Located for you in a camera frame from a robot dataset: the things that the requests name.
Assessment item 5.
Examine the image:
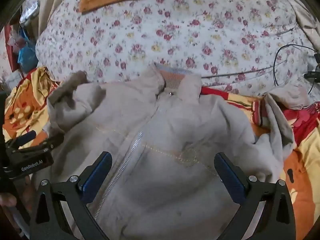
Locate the black cable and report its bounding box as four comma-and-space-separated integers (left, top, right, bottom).
201, 44, 320, 96

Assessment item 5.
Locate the blue plastic bag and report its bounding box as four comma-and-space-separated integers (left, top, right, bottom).
17, 29, 38, 67

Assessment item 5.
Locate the clear plastic bag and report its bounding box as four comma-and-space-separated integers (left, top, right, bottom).
19, 0, 41, 27

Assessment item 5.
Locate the person's left hand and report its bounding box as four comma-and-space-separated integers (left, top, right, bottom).
0, 177, 34, 220

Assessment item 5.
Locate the beige cloth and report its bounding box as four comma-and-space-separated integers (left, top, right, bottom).
270, 0, 320, 43

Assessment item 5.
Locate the floral quilt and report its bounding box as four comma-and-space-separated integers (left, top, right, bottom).
35, 0, 320, 100

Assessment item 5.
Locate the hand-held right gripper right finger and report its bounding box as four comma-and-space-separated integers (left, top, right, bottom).
214, 152, 303, 240

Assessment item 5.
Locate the beige zip jacket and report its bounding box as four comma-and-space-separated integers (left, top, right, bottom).
32, 64, 310, 240

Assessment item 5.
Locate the red orange yellow printed blanket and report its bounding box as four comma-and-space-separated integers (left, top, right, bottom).
2, 66, 320, 240

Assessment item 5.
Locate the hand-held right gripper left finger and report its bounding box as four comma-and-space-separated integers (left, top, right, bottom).
30, 151, 113, 240

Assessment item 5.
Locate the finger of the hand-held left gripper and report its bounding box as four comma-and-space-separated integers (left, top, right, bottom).
11, 134, 64, 154
5, 130, 37, 148

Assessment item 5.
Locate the black charger plug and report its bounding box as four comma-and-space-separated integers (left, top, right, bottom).
304, 65, 320, 82

